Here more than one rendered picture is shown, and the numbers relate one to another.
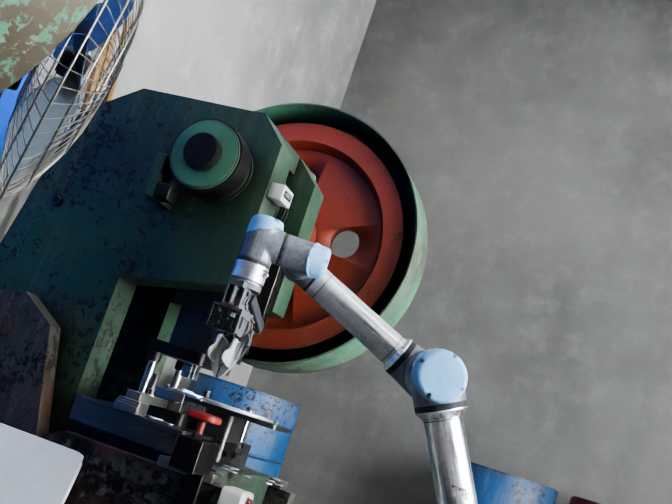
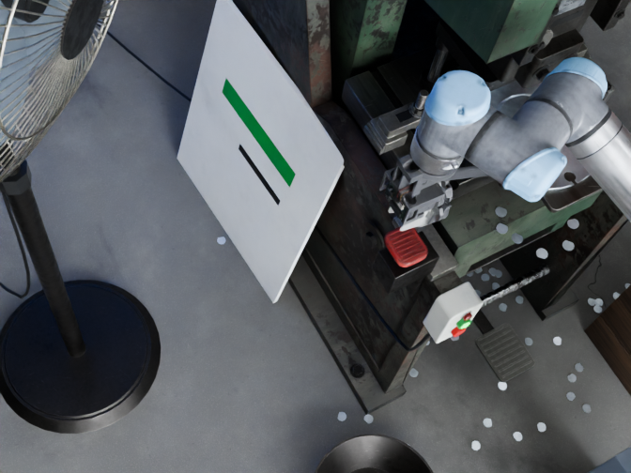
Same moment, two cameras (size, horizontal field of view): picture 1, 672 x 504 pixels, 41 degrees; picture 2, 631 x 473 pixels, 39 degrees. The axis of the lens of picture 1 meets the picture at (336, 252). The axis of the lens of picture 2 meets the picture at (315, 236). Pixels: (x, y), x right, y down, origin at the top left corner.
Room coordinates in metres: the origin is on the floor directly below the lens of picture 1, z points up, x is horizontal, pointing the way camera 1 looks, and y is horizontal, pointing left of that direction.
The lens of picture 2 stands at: (1.24, -0.08, 2.09)
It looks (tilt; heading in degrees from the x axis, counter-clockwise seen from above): 62 degrees down; 30
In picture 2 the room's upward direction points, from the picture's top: 13 degrees clockwise
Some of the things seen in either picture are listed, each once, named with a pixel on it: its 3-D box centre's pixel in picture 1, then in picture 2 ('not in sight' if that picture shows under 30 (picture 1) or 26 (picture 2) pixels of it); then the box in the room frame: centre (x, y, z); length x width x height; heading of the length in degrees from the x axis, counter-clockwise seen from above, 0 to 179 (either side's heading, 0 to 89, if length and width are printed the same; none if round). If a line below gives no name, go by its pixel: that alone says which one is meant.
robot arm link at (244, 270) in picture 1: (250, 275); (439, 148); (1.93, 0.16, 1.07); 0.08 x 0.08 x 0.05
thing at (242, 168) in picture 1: (205, 168); not in sight; (2.11, 0.37, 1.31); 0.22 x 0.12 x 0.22; 71
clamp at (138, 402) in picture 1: (147, 393); (414, 111); (2.18, 0.32, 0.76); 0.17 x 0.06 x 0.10; 161
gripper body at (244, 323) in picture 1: (236, 308); (422, 178); (1.93, 0.17, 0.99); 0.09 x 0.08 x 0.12; 160
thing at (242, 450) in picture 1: (166, 432); (476, 105); (2.34, 0.27, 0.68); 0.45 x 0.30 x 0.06; 161
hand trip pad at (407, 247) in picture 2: (199, 430); (402, 253); (1.95, 0.16, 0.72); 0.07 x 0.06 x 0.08; 71
